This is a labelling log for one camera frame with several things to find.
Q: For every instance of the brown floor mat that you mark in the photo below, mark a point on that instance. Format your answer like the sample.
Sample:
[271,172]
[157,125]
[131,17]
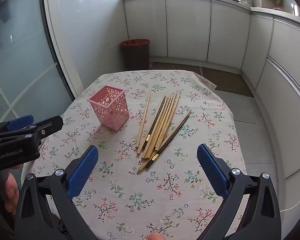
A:
[225,80]

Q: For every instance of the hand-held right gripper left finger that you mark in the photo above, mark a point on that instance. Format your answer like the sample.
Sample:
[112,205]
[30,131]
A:
[83,170]

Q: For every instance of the floral tablecloth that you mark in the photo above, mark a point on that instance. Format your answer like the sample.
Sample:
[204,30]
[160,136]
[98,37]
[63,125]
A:
[140,205]

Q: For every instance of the brown bin with red rim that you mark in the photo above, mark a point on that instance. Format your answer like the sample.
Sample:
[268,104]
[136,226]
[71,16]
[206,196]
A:
[136,55]

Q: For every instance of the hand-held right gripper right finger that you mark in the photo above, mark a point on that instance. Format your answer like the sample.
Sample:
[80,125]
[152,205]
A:
[211,170]

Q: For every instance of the dark chopstick with gold band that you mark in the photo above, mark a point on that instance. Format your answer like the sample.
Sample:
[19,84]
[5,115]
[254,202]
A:
[166,142]
[153,127]

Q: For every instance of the person's left hand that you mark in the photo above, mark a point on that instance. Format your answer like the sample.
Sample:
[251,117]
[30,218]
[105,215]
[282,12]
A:
[12,192]

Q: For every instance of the pink perforated utensil holder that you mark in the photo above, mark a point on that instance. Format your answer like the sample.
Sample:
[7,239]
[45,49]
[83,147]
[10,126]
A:
[110,112]

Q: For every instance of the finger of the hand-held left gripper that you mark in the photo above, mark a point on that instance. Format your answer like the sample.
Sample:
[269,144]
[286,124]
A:
[20,121]
[50,125]

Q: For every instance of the pale wooden chopstick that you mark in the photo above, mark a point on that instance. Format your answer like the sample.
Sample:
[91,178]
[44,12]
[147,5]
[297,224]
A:
[143,120]

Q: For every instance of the person's right hand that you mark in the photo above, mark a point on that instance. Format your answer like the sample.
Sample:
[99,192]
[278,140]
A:
[156,237]

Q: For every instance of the pile of bamboo chopsticks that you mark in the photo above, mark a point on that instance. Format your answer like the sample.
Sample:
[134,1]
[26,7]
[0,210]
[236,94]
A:
[165,120]

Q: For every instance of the white kitchen cabinets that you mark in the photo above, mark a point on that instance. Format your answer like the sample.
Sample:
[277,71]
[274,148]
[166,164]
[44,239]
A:
[187,30]

